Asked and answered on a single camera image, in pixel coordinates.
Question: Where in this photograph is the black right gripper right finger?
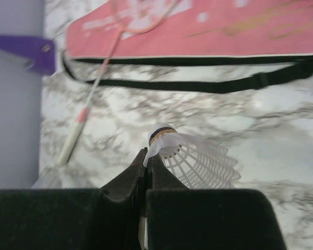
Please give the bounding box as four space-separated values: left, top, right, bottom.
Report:
146 156 286 249

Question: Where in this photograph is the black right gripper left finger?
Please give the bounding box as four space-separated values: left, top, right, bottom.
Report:
0 149 147 249

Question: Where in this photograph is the pink racket cover bag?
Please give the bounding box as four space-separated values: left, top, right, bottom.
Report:
66 0 313 59

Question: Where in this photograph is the pink badminton racket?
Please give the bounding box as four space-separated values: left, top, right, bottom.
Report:
56 1 178 166

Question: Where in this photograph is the purple metronome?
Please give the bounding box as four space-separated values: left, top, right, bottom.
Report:
0 34 56 76

